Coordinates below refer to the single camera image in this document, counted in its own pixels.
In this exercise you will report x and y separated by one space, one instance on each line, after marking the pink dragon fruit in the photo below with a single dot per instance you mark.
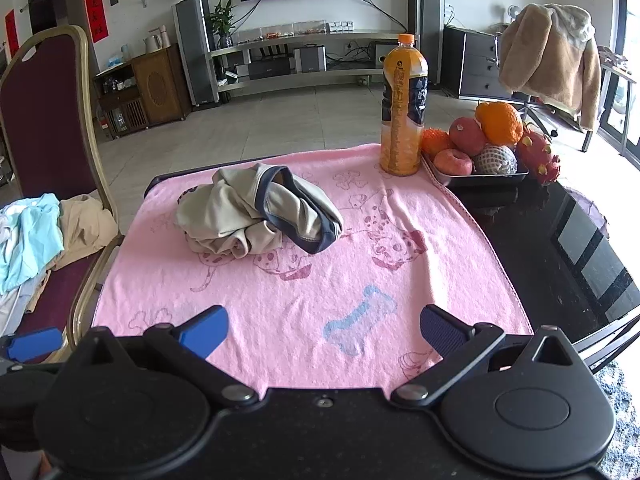
535 153

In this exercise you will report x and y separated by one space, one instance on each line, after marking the front red apple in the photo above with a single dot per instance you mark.
453 162

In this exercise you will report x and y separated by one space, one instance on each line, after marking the pink dog-print towel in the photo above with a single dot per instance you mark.
345 318

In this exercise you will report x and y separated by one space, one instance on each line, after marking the maroon banquet chair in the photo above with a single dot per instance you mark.
47 126

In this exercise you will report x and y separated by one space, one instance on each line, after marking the left grey tower speaker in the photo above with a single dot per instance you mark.
195 44

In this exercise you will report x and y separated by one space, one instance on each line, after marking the orange juice bottle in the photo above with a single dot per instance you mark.
405 72

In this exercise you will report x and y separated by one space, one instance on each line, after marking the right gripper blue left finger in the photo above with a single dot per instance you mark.
184 349

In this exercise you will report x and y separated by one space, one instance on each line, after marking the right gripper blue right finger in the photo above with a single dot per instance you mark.
461 346

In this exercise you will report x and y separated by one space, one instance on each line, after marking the small orange tangerine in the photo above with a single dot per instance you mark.
434 141

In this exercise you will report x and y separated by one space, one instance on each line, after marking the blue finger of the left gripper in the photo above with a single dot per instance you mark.
27 347

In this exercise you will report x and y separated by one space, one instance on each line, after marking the upper red apple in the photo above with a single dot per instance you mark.
467 136

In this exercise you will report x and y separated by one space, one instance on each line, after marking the metal tv stand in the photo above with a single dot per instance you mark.
269 63

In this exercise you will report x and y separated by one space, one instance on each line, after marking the black fruit tray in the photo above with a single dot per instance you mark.
474 180

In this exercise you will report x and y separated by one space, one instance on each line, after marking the dark drawer cabinet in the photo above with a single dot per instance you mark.
470 65

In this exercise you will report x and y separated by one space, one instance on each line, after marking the net-wrapped pomelo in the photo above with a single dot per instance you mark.
496 159

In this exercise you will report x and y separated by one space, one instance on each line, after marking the light blue cloth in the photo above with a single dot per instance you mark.
30 239

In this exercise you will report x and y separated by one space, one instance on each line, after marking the green potted plant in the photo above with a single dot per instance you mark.
220 23

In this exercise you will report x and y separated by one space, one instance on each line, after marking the large orange citrus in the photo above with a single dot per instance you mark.
500 123

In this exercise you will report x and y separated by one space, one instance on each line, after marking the beige fleece coat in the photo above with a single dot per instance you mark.
550 51

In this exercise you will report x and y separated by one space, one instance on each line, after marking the white kettle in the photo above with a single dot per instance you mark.
153 43

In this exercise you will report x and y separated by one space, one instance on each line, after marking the beige garment with navy trim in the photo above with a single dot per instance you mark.
250 211

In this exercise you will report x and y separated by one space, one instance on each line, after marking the red apple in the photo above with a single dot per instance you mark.
467 136
453 162

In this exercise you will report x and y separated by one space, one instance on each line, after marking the silver box on stand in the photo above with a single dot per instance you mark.
310 59

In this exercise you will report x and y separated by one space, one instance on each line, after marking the brown wooden cabinet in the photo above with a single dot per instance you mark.
147 91

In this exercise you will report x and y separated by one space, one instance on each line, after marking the tan cloth on chair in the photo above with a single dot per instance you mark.
87 227

